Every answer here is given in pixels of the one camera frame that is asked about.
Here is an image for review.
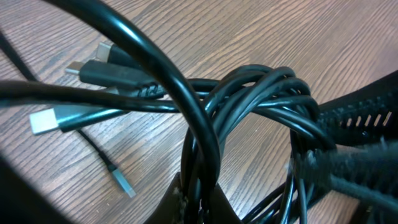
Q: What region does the black usb cable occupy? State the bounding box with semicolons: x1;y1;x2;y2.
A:
0;0;336;224

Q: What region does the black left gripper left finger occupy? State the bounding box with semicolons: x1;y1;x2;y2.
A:
152;172;239;224

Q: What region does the black cable with silver plug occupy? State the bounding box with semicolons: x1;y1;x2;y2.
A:
0;30;137;198

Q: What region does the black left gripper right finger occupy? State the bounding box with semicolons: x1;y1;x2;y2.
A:
294;72;397;223

